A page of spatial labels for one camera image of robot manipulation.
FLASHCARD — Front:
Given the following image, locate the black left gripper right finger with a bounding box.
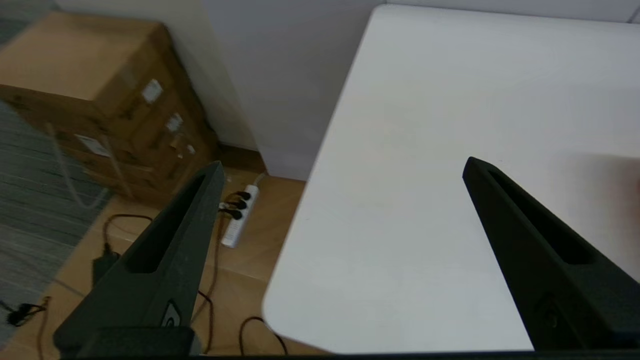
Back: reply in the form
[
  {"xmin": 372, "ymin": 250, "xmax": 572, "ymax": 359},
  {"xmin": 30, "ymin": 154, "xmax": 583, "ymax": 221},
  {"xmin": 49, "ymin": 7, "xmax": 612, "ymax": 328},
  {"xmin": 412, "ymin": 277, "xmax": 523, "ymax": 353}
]
[{"xmin": 462, "ymin": 155, "xmax": 640, "ymax": 352}]

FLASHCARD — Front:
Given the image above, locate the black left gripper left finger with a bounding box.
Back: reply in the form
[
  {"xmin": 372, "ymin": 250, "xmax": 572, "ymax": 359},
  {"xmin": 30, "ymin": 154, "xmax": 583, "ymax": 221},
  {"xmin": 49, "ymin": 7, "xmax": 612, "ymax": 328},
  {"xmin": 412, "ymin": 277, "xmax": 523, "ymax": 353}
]
[{"xmin": 53, "ymin": 160, "xmax": 226, "ymax": 352}]

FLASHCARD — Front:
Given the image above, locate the white power strip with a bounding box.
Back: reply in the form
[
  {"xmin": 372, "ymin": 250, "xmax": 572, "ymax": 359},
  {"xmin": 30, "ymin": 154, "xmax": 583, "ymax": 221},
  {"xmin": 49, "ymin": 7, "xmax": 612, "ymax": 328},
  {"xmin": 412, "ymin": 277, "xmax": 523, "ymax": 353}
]
[{"xmin": 219, "ymin": 184, "xmax": 261, "ymax": 250}]

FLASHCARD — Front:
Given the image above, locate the brown cardboard box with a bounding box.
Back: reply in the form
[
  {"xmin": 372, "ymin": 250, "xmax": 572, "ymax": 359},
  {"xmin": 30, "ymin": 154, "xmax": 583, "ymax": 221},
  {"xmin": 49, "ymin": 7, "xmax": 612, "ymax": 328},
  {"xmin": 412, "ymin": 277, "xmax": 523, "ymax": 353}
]
[
  {"xmin": 0, "ymin": 11, "xmax": 176, "ymax": 123},
  {"xmin": 50, "ymin": 120, "xmax": 219, "ymax": 203},
  {"xmin": 0, "ymin": 82, "xmax": 202, "ymax": 161}
]

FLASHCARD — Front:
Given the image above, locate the black power adapter with cable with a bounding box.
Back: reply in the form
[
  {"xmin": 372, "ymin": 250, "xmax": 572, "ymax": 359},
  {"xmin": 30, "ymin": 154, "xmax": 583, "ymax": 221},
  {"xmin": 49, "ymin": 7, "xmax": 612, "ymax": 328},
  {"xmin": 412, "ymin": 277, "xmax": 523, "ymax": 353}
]
[{"xmin": 92, "ymin": 214, "xmax": 154, "ymax": 287}]

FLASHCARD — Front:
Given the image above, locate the black floor cable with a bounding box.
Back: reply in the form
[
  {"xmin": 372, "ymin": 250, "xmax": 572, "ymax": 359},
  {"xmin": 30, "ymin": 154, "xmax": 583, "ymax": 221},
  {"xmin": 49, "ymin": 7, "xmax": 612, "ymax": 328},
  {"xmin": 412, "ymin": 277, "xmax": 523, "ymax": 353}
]
[{"xmin": 238, "ymin": 316, "xmax": 289, "ymax": 356}]

